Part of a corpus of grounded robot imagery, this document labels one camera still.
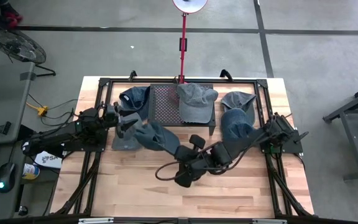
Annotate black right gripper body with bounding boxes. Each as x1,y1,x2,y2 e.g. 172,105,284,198
175,144,198,167

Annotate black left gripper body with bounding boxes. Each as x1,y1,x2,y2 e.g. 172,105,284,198
97,104,120,128

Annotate blue denim baseball cap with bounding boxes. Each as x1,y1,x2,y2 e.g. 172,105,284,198
220,108,255,141
119,86,151,121

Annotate dark grey baseball cap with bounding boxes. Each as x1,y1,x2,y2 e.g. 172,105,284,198
133,120,182,156

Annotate black perforated metal stand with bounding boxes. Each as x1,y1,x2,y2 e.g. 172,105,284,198
147,82,216,137

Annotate white printed box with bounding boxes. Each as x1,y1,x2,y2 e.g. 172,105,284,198
34,151,63,169

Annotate red pole stand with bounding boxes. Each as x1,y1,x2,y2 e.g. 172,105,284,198
172,0,209,85

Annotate black desk support bar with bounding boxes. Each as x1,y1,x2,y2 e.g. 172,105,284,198
17,124,35,141

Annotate white yellow can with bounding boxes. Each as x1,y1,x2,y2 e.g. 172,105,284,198
22,162,40,180

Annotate black wedge-shaped object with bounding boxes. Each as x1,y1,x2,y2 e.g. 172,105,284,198
0,121,12,136

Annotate grey desk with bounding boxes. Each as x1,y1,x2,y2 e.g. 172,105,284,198
0,61,36,220

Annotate black computer mouse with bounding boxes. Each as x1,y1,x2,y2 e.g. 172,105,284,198
0,161,17,194

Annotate black floor fan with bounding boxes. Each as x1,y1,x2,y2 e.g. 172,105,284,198
0,17,57,78

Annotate person's red black shoe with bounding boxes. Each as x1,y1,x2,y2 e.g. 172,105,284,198
0,2,24,29

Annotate black aluminium table frame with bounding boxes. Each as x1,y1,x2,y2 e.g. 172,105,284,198
50,76,315,218

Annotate silver metal bracket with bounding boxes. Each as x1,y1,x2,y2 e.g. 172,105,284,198
252,218,288,224
78,217,114,224

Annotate dark metal workbench frame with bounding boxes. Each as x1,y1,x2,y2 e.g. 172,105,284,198
323,79,358,182

